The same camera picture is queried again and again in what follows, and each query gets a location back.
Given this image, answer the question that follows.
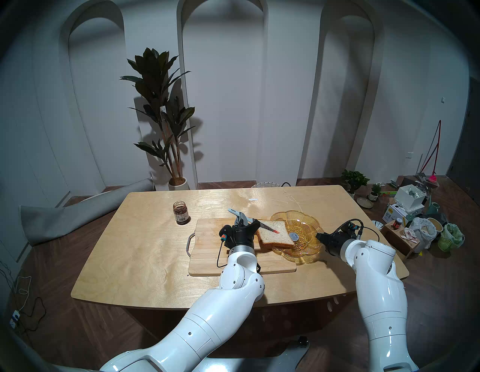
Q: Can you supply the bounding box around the glass jam jar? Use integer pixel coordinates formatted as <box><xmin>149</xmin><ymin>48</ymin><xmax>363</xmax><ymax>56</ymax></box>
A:
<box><xmin>172</xmin><ymin>201</ymin><xmax>189</xmax><ymax>225</ymax></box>

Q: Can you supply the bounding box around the grey handled table knife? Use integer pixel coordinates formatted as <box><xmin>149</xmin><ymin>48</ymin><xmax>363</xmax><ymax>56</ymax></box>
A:
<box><xmin>228</xmin><ymin>208</ymin><xmax>280</xmax><ymax>234</ymax></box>

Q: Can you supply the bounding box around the bushy small potted plant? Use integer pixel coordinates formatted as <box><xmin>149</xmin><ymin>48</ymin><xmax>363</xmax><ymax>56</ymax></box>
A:
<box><xmin>340</xmin><ymin>169</ymin><xmax>370</xmax><ymax>198</ymax></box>

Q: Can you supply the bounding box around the white bread slice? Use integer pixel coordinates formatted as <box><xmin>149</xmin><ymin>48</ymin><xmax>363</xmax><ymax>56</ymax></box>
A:
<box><xmin>256</xmin><ymin>220</ymin><xmax>295</xmax><ymax>249</ymax></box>

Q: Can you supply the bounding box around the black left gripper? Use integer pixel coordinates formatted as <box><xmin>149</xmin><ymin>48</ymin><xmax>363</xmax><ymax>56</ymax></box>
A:
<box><xmin>219</xmin><ymin>214</ymin><xmax>261</xmax><ymax>249</ymax></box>

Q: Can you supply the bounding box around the dark door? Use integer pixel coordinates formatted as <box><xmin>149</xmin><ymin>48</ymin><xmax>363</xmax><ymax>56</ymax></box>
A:
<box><xmin>446</xmin><ymin>77</ymin><xmax>480</xmax><ymax>207</ymax></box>

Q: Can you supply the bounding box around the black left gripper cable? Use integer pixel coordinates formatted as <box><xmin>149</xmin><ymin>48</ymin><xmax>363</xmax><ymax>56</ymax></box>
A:
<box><xmin>216</xmin><ymin>236</ymin><xmax>230</xmax><ymax>268</ymax></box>

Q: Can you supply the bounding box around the black floor cable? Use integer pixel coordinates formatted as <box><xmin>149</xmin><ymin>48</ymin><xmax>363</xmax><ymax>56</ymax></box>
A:
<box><xmin>17</xmin><ymin>296</ymin><xmax>47</xmax><ymax>332</ymax></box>

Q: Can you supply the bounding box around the white floor cable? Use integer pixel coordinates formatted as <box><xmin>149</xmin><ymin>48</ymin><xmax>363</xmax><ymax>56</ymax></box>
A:
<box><xmin>11</xmin><ymin>276</ymin><xmax>32</xmax><ymax>312</ymax></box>

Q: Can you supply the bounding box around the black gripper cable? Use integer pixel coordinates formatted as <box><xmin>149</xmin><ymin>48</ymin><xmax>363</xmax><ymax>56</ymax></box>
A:
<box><xmin>336</xmin><ymin>219</ymin><xmax>380</xmax><ymax>242</ymax></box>
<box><xmin>216</xmin><ymin>236</ymin><xmax>230</xmax><ymax>268</ymax></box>

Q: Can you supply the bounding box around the wooden cutting board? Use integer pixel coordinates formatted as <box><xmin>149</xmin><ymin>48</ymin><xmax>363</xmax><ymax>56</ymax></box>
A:
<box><xmin>186</xmin><ymin>217</ymin><xmax>297</xmax><ymax>277</ymax></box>

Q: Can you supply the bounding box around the amber glass plate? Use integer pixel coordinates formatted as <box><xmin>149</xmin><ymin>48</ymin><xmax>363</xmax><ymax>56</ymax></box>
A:
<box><xmin>270</xmin><ymin>210</ymin><xmax>324</xmax><ymax>265</ymax></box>

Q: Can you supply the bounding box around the white yellow printed carton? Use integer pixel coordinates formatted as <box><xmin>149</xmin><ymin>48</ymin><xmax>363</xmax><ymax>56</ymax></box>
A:
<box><xmin>382</xmin><ymin>204</ymin><xmax>409</xmax><ymax>225</ymax></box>

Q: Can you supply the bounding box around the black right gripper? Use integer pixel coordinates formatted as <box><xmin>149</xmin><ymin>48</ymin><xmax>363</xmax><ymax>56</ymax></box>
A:
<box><xmin>316</xmin><ymin>224</ymin><xmax>362</xmax><ymax>259</ymax></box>

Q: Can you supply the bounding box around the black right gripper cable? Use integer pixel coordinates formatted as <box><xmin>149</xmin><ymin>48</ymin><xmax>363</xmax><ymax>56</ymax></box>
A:
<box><xmin>336</xmin><ymin>219</ymin><xmax>380</xmax><ymax>242</ymax></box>

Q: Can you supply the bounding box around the rolled grey mat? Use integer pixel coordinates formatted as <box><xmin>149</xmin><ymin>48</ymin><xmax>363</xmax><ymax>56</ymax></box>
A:
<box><xmin>20</xmin><ymin>178</ymin><xmax>154</xmax><ymax>246</ymax></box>

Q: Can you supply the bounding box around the red handled broom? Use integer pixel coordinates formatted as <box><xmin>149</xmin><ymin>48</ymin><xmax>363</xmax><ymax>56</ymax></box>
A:
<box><xmin>419</xmin><ymin>120</ymin><xmax>442</xmax><ymax>184</ymax></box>

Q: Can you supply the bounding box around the white plastic bag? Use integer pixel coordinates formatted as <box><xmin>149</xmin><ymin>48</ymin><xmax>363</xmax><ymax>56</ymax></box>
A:
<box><xmin>409</xmin><ymin>217</ymin><xmax>437</xmax><ymax>254</ymax></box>

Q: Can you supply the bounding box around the white box appliance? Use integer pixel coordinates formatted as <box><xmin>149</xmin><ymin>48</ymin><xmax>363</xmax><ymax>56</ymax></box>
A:
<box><xmin>394</xmin><ymin>184</ymin><xmax>427</xmax><ymax>212</ymax></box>

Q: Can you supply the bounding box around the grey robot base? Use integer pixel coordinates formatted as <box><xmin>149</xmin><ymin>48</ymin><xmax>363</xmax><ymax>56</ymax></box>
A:
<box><xmin>195</xmin><ymin>336</ymin><xmax>311</xmax><ymax>372</ymax></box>

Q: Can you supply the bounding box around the green mesh bag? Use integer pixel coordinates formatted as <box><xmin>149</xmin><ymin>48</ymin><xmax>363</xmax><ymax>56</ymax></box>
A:
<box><xmin>438</xmin><ymin>223</ymin><xmax>465</xmax><ymax>252</ymax></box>

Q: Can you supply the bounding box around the tall potted plant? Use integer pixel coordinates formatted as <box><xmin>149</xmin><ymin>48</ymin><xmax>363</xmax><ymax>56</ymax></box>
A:
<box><xmin>120</xmin><ymin>48</ymin><xmax>196</xmax><ymax>191</ymax></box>

